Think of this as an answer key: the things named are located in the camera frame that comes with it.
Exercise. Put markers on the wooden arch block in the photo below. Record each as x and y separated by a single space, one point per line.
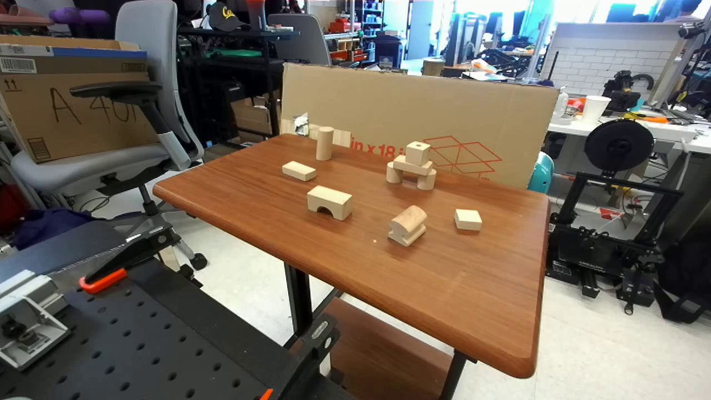
333 196

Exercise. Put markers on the short wooden pillar block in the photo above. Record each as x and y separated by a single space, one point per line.
428 184
391 177

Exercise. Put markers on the angled wooden block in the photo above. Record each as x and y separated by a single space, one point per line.
410 216

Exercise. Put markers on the wooden lintel block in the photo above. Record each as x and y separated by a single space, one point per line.
404 168

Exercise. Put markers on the flat rectangular wooden block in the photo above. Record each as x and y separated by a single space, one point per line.
298 171

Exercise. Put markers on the wooden cylinder block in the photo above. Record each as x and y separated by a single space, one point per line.
324 146

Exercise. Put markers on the small square wooden slab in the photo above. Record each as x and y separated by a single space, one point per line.
468 218

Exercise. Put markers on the wooden slab under half-cylinder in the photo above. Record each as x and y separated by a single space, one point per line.
404 238

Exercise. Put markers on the white paper label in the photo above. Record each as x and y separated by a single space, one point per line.
340 139
301 125

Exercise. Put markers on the large cardboard panel red print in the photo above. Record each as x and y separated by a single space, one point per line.
386 104

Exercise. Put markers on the wooden lower table shelf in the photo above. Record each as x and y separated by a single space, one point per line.
386 364

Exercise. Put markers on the grey mesh office chair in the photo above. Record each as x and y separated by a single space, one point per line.
301 36

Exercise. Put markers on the teal chair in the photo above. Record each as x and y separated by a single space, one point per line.
544 177

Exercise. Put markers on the black table leg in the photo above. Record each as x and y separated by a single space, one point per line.
454 378

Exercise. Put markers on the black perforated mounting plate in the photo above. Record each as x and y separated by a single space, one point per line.
148 348

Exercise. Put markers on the black filament spool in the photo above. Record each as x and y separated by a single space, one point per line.
618 146

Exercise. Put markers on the white grid panel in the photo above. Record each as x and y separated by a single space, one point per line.
614 56

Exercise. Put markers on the purple cloth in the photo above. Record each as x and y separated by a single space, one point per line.
46 225

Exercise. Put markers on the white desk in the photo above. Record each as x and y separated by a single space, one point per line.
668 133

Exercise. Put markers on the cardboard box with handwriting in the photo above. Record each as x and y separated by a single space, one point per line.
46 111

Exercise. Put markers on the black bag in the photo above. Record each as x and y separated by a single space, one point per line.
686 286

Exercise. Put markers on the grey metal socket box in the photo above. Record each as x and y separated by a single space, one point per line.
30 326

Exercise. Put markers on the black 3D printer frame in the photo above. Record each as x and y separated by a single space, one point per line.
591 251

